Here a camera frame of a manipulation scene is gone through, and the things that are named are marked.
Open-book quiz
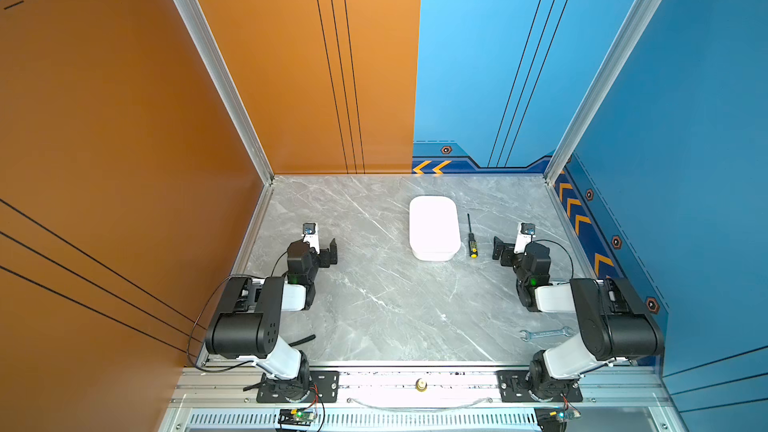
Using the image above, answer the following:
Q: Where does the brass knob on rail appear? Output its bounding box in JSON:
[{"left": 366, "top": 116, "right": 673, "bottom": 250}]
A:
[{"left": 415, "top": 378, "right": 428, "bottom": 392}]

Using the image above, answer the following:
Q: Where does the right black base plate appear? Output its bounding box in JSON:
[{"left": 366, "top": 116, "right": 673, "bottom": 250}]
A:
[{"left": 496, "top": 369, "right": 583, "bottom": 403}]

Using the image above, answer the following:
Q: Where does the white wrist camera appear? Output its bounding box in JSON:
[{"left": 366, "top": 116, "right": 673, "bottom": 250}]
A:
[
  {"left": 514, "top": 222, "right": 535, "bottom": 254},
  {"left": 302, "top": 222, "right": 320, "bottom": 253}
]

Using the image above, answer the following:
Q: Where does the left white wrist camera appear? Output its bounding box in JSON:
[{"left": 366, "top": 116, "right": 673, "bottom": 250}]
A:
[{"left": 302, "top": 222, "right": 320, "bottom": 253}]

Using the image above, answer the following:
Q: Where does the left green circuit board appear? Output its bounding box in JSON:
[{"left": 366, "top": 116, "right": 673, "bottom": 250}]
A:
[{"left": 277, "top": 409, "right": 318, "bottom": 431}]

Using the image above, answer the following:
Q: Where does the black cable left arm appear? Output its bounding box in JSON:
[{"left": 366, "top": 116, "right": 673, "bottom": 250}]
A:
[{"left": 186, "top": 275, "right": 253, "bottom": 374}]

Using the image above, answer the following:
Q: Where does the silver open-end wrench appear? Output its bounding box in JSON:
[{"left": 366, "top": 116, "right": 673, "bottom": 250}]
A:
[{"left": 520, "top": 326, "right": 576, "bottom": 342}]

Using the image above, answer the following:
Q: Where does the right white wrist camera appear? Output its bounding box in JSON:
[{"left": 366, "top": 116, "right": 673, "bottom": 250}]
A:
[{"left": 514, "top": 222, "right": 535, "bottom": 254}]

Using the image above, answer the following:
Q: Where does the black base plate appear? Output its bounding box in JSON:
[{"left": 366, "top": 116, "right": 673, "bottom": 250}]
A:
[
  {"left": 256, "top": 370, "right": 340, "bottom": 404},
  {"left": 496, "top": 369, "right": 583, "bottom": 403}
]

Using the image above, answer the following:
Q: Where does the aluminium front rail frame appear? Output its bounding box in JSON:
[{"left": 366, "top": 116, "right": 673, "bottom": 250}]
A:
[{"left": 159, "top": 362, "right": 687, "bottom": 431}]

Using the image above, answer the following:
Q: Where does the aluminium corner post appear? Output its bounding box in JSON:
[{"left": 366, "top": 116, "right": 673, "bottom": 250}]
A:
[
  {"left": 173, "top": 0, "right": 274, "bottom": 186},
  {"left": 543, "top": 0, "right": 663, "bottom": 186}
]

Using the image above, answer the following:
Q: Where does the black yellow screwdriver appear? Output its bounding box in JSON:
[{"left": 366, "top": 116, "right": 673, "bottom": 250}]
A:
[{"left": 467, "top": 214, "right": 479, "bottom": 258}]

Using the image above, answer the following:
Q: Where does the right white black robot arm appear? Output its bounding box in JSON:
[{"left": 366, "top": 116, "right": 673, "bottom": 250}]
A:
[{"left": 492, "top": 236, "right": 664, "bottom": 402}]

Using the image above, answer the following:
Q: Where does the right circuit board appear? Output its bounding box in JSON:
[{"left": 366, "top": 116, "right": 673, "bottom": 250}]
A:
[{"left": 535, "top": 409, "right": 581, "bottom": 432}]

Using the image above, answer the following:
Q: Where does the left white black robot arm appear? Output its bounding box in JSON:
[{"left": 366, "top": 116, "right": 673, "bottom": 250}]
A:
[{"left": 205, "top": 240, "right": 338, "bottom": 403}]

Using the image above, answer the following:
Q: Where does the white plastic bin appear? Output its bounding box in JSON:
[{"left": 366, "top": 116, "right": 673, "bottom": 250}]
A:
[{"left": 409, "top": 196, "right": 461, "bottom": 262}]

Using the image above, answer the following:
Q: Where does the right aluminium corner post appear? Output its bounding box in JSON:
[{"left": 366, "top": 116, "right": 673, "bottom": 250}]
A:
[{"left": 543, "top": 0, "right": 663, "bottom": 186}]

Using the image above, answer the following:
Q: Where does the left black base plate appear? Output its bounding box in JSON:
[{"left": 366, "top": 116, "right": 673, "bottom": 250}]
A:
[{"left": 256, "top": 370, "right": 340, "bottom": 404}]

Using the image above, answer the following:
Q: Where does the left aluminium corner post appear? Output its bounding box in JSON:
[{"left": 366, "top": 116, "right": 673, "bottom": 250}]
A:
[{"left": 173, "top": 0, "right": 274, "bottom": 186}]

